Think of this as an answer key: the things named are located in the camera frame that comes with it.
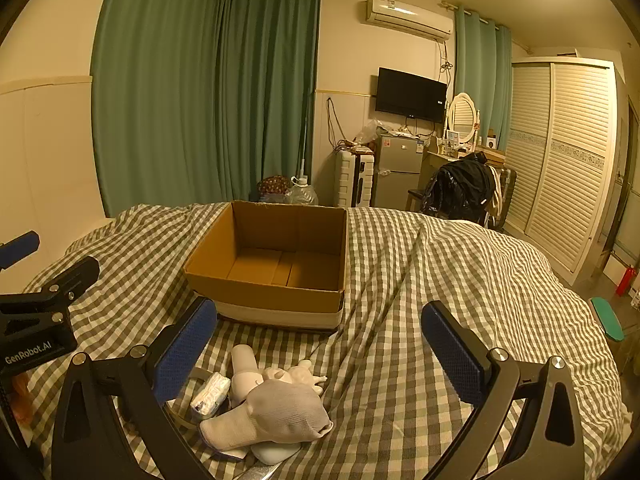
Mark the grey small fridge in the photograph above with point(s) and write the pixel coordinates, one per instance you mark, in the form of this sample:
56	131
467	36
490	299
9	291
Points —
397	170

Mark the white knitted glove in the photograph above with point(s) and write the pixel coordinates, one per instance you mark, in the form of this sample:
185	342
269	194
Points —
280	407

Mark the red fire extinguisher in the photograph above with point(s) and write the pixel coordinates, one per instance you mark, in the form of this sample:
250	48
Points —
626	280

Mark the dark wooden chair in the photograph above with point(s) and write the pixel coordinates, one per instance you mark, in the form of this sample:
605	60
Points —
415	196

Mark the wide green curtain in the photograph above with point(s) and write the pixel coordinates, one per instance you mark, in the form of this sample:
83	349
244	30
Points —
270	85
155	90

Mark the large clear water bottle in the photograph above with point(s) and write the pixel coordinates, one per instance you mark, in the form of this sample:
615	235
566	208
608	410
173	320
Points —
302	194

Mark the brown cardboard box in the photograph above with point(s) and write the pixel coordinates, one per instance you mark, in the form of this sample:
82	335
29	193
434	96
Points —
280	270

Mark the white louvred wardrobe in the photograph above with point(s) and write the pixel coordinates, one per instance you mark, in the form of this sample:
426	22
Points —
565	160

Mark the patterned dark bag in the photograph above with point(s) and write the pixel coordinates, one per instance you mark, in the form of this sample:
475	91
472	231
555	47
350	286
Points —
272	187

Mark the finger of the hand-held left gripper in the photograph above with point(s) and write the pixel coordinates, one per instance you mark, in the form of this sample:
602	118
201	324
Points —
17	251
75	275

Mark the clear tape roll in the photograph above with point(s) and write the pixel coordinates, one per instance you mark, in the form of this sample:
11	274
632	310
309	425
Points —
181	412

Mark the white toy figure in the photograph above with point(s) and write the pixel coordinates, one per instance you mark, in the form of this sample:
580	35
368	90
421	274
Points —
297	375

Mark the white ribbed suitcase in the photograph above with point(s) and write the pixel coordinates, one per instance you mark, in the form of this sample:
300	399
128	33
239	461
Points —
352	180

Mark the white cylindrical bottle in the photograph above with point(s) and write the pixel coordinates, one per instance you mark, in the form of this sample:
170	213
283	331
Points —
243	370

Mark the white oval mirror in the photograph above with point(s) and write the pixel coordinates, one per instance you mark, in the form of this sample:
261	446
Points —
462	115

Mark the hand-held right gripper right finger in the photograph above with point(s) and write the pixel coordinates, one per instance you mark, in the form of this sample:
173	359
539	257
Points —
452	355

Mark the black wall television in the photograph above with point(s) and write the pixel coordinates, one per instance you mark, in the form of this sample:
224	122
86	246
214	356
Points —
410	92

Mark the white rounded plastic object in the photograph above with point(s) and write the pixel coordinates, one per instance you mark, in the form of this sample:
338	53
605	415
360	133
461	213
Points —
274	452

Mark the white tissue packet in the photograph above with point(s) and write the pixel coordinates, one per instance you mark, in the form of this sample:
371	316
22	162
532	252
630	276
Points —
211	394

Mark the white air conditioner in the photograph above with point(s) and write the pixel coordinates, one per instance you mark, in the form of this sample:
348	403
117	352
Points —
407	16

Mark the beige dressing table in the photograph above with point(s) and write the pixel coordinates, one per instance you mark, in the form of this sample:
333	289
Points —
433	159

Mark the narrow green curtain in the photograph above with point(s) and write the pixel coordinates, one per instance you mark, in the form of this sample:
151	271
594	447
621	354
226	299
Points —
480	70

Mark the green checked blanket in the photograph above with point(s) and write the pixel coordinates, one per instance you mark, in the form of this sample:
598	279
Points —
410	280

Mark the clear plastic bag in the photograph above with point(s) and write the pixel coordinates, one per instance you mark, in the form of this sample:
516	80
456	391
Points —
369	131

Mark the black jacket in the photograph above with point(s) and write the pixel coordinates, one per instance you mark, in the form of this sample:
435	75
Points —
457	185

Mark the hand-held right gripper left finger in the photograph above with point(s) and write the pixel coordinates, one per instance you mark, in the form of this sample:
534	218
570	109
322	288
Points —
186	349

